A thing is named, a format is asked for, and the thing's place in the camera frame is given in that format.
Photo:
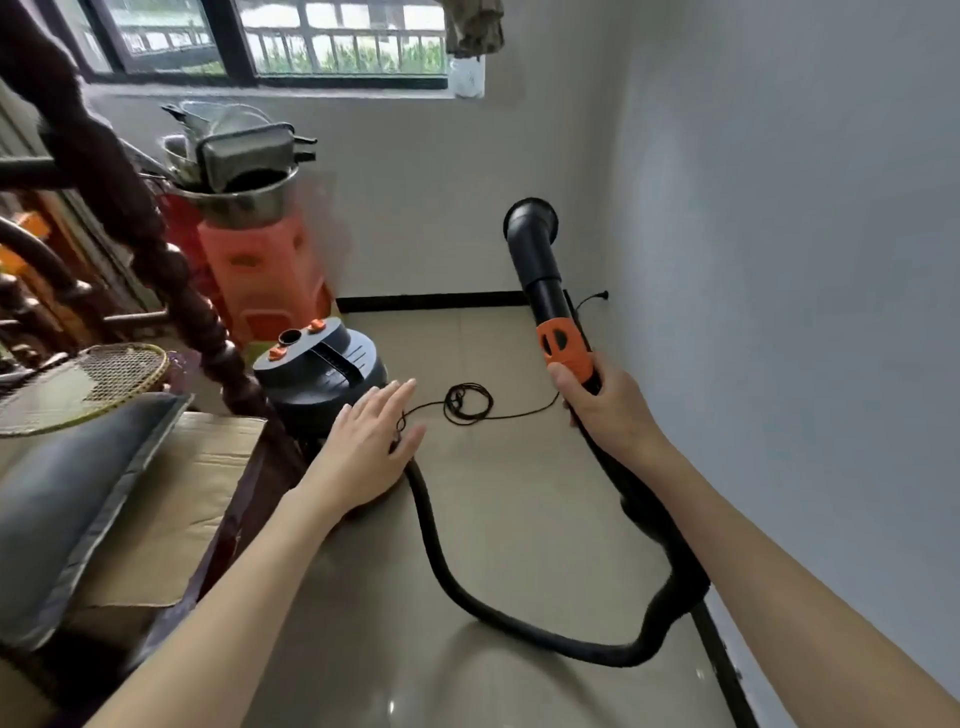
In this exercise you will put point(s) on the person's left hand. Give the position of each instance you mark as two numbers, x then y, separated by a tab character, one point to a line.
367	450

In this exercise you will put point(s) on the person's right hand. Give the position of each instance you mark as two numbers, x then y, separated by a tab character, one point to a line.
615	420

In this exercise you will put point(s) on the grey vacuum cleaner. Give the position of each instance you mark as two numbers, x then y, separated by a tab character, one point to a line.
322	375

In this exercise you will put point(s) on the person's right forearm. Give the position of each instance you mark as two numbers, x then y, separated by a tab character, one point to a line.
802	600

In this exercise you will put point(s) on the person's left forearm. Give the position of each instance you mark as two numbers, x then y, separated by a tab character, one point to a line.
217	622

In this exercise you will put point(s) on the black baseboard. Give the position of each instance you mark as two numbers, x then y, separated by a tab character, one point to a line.
435	301

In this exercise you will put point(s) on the orange plastic stool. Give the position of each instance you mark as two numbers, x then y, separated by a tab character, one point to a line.
262	277

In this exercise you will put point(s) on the flat cardboard sheet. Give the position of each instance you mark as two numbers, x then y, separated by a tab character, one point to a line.
172	510

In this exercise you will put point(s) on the steel basin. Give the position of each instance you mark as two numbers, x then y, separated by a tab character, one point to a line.
240	206

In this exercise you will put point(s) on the yellow badminton racket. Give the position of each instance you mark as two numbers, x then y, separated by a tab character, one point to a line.
90	386

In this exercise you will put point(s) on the grey cushion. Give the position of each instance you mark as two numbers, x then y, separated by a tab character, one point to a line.
60	487

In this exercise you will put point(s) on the rectangular metal tray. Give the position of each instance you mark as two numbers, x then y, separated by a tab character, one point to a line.
247	154

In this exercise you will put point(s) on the window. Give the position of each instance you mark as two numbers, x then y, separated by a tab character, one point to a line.
337	37

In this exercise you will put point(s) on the hanging grey cloth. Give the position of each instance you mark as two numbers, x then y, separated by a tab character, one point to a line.
472	26

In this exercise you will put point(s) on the red wooden bed frame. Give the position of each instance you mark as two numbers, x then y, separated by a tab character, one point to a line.
112	180

